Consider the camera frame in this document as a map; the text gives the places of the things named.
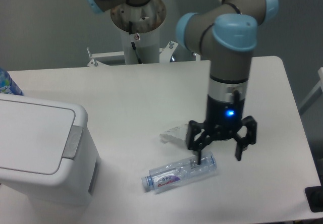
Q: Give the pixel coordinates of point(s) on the blue labelled bottle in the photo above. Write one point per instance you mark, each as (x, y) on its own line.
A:
(8, 85)

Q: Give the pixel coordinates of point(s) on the clear plastic water bottle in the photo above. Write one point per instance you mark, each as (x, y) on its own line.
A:
(179, 173)

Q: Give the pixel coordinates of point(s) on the crumpled clear plastic wrapper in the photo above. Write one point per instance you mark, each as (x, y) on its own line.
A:
(175, 135)

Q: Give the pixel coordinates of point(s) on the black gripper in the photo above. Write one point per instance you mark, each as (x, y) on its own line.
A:
(223, 121)

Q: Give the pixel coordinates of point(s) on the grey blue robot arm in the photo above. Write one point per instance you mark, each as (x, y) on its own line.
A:
(226, 36)

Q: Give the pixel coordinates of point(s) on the white frame at right edge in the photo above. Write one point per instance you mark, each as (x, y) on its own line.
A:
(312, 96)

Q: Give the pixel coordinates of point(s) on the black object at table edge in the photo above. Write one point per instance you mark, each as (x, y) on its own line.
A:
(314, 198)

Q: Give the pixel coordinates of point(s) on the white push-lid trash can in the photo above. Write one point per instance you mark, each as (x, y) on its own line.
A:
(47, 151)

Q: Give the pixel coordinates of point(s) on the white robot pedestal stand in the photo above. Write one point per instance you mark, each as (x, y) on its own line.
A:
(139, 28)

